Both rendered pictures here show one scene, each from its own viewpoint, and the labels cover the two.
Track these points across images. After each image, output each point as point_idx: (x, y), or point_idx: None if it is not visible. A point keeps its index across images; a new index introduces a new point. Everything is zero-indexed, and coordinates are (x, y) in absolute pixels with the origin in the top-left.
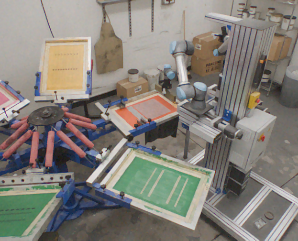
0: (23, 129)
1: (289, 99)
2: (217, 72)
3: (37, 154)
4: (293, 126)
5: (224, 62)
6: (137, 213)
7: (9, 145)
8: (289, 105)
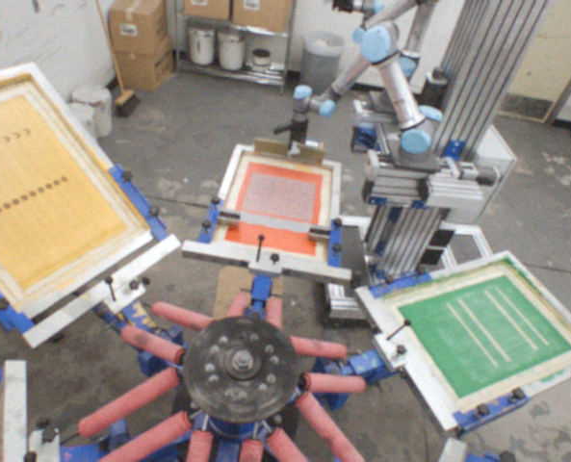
0: (207, 458)
1: (321, 89)
2: (170, 76)
3: None
4: (352, 130)
5: (469, 54)
6: None
7: None
8: None
